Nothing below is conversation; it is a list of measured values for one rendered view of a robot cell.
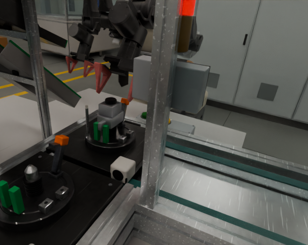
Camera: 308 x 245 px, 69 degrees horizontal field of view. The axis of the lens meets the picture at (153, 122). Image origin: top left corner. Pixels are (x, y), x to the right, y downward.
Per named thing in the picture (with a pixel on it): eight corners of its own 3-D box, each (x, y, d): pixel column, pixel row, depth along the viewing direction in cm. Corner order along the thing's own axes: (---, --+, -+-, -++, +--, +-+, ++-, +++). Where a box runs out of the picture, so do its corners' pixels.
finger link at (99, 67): (107, 92, 57) (119, 59, 58) (83, 86, 59) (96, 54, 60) (118, 100, 63) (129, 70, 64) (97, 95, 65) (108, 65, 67)
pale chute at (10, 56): (50, 97, 83) (57, 87, 84) (74, 108, 77) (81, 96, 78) (-27, 45, 59) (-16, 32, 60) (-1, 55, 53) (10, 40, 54)
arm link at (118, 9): (160, 11, 64) (133, 11, 67) (145, -23, 53) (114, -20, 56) (150, 49, 62) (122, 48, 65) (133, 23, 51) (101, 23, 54)
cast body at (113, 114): (110, 116, 65) (110, 93, 62) (123, 120, 64) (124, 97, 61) (92, 128, 58) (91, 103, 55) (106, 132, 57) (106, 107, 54)
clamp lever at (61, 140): (55, 168, 47) (62, 134, 47) (63, 171, 47) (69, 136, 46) (41, 172, 44) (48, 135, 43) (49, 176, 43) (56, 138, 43)
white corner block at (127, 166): (119, 167, 57) (119, 154, 55) (135, 173, 55) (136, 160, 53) (109, 179, 53) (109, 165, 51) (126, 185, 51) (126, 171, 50)
